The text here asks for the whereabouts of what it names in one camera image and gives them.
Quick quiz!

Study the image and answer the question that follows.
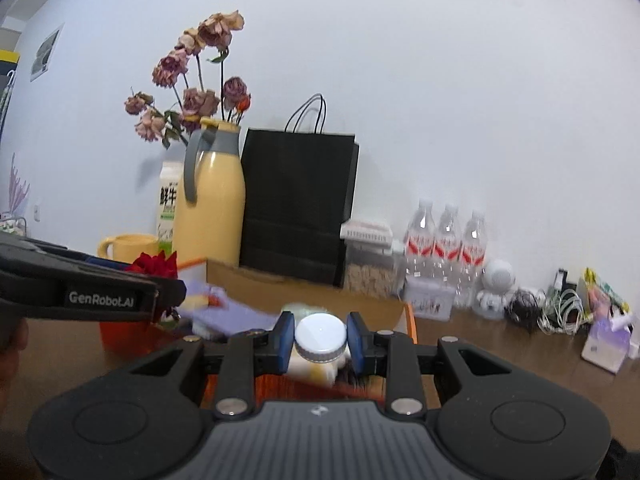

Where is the red artificial rose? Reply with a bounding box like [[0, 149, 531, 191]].
[[125, 250, 180, 281]]

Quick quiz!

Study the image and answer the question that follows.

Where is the clear water bottle red label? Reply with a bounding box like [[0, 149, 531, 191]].
[[432, 204, 462, 306], [404, 199, 436, 281], [457, 210, 488, 308]]

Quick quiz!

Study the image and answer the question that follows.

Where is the white milk carton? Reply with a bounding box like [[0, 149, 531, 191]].
[[157, 161, 185, 253]]

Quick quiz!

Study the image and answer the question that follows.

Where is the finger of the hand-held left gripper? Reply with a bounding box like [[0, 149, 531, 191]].
[[149, 276, 187, 323], [0, 231, 133, 273]]

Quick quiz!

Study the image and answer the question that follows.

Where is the yellow thermos jug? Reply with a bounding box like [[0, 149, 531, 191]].
[[171, 116, 247, 267]]

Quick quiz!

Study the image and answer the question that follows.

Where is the clear seed storage container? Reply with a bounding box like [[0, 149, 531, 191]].
[[340, 219, 401, 297]]

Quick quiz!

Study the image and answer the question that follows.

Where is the framed wall picture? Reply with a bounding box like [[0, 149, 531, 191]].
[[30, 22, 66, 83]]

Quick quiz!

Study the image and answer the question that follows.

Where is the purple cloth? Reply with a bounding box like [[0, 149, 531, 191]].
[[175, 282, 281, 338]]

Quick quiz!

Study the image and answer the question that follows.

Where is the red cardboard box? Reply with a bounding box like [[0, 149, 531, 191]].
[[99, 257, 418, 401]]

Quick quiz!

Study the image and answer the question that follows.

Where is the lavender tin box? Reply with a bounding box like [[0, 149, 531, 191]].
[[402, 276, 456, 322]]

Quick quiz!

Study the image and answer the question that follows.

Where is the tangle of charger cables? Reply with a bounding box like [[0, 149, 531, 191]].
[[505, 285, 593, 336]]

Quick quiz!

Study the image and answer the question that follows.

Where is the yellow mug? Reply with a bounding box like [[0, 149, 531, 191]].
[[97, 234, 161, 263]]

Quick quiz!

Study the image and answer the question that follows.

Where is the purple tissue box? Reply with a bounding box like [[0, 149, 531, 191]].
[[581, 310, 640, 373]]

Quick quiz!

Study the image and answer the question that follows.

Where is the purple plant wall sticker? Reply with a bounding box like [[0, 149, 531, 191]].
[[7, 152, 31, 216]]

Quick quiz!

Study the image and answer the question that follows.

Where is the dried pink flower bouquet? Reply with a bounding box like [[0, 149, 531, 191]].
[[124, 10, 252, 150]]

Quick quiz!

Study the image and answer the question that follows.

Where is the white robot toy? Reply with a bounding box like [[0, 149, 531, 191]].
[[472, 258, 518, 320]]

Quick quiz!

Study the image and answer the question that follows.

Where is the pale yellow plush object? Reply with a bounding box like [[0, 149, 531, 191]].
[[285, 302, 351, 383]]

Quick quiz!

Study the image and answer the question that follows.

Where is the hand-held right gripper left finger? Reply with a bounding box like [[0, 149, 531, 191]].
[[127, 310, 296, 420]]

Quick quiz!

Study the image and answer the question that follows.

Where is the black paper bag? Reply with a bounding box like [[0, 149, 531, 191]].
[[239, 93, 360, 288]]

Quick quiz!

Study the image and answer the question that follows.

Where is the colourful snack packet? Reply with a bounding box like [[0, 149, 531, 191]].
[[582, 266, 632, 321]]

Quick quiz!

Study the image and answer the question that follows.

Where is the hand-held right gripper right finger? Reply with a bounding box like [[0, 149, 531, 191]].
[[347, 311, 511, 417]]

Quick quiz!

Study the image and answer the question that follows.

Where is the white lid jar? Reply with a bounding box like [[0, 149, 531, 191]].
[[293, 312, 348, 365]]

